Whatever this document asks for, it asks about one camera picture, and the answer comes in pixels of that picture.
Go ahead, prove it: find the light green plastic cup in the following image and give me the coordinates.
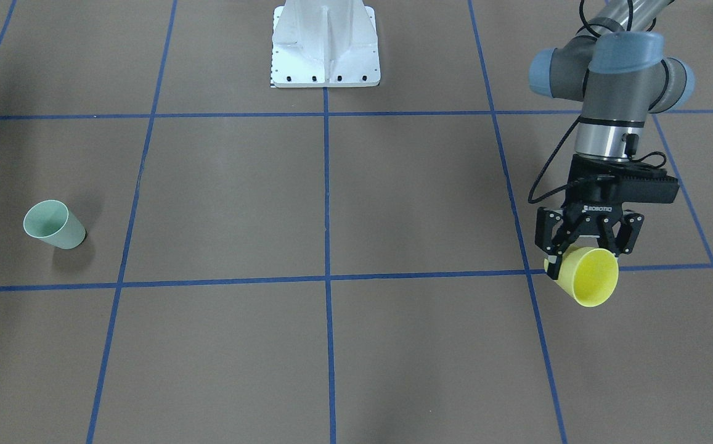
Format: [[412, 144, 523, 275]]
[[23, 200, 88, 250]]

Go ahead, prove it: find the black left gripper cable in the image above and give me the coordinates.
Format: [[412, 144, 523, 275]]
[[528, 117, 668, 205]]

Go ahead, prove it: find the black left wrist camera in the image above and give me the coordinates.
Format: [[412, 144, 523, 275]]
[[564, 164, 680, 206]]

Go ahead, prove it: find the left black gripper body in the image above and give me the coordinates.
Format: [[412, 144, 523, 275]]
[[563, 154, 634, 238]]

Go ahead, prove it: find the yellow plastic cup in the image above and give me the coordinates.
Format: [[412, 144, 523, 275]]
[[543, 245, 620, 307]]

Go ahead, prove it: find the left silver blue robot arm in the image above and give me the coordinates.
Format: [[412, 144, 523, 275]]
[[528, 1, 695, 280]]

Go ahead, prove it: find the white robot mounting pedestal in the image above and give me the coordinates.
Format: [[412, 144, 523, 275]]
[[270, 1, 381, 88]]

